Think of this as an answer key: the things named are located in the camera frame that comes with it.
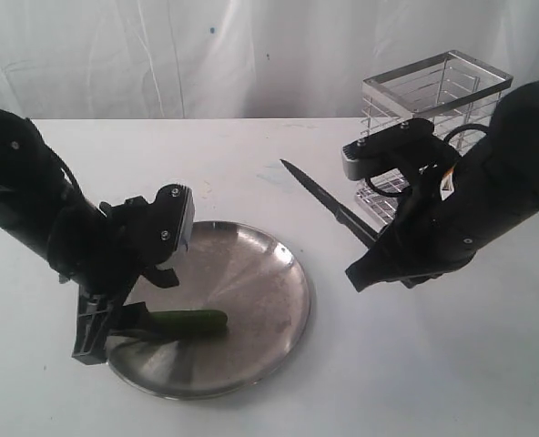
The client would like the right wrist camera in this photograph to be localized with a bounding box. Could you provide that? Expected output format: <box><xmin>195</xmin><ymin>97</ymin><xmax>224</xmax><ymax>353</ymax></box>
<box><xmin>341</xmin><ymin>118</ymin><xmax>435</xmax><ymax>181</ymax></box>

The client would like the black handled serrated knife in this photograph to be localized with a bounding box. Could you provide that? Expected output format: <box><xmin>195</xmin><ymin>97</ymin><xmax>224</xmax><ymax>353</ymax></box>
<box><xmin>280</xmin><ymin>159</ymin><xmax>378</xmax><ymax>248</ymax></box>

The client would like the chrome wire utensil holder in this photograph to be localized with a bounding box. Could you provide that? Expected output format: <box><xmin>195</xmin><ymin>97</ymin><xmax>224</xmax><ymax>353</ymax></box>
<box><xmin>353</xmin><ymin>51</ymin><xmax>513</xmax><ymax>228</ymax></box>

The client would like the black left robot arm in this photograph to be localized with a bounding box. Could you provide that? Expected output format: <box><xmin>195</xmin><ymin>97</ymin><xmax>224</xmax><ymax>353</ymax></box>
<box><xmin>0</xmin><ymin>109</ymin><xmax>195</xmax><ymax>365</ymax></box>

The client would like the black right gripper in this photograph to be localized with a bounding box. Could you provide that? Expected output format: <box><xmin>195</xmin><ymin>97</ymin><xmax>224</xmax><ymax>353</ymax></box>
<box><xmin>345</xmin><ymin>139</ymin><xmax>483</xmax><ymax>291</ymax></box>

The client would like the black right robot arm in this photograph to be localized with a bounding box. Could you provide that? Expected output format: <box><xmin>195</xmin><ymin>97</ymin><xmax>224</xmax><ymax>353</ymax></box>
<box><xmin>342</xmin><ymin>81</ymin><xmax>539</xmax><ymax>290</ymax></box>

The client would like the green chili pepper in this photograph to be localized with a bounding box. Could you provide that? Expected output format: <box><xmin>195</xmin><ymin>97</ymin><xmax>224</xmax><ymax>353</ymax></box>
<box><xmin>129</xmin><ymin>310</ymin><xmax>229</xmax><ymax>341</ymax></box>

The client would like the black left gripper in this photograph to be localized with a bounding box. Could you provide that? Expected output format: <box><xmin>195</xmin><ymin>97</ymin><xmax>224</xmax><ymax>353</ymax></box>
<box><xmin>46</xmin><ymin>196</ymin><xmax>179</xmax><ymax>365</ymax></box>

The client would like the round steel plate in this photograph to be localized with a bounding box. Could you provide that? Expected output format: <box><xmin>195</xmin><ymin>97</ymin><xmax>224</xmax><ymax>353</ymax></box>
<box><xmin>107</xmin><ymin>221</ymin><xmax>313</xmax><ymax>400</ymax></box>

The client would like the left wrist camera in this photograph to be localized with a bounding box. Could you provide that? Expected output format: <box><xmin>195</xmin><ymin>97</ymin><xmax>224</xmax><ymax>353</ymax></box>
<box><xmin>153</xmin><ymin>184</ymin><xmax>195</xmax><ymax>270</ymax></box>

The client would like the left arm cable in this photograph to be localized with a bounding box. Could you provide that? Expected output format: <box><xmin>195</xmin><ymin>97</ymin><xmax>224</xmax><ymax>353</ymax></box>
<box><xmin>53</xmin><ymin>149</ymin><xmax>84</xmax><ymax>195</ymax></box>

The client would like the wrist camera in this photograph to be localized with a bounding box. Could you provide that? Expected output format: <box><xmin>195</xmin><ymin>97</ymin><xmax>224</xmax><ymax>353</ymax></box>
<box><xmin>341</xmin><ymin>118</ymin><xmax>435</xmax><ymax>181</ymax></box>
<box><xmin>153</xmin><ymin>184</ymin><xmax>195</xmax><ymax>270</ymax></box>

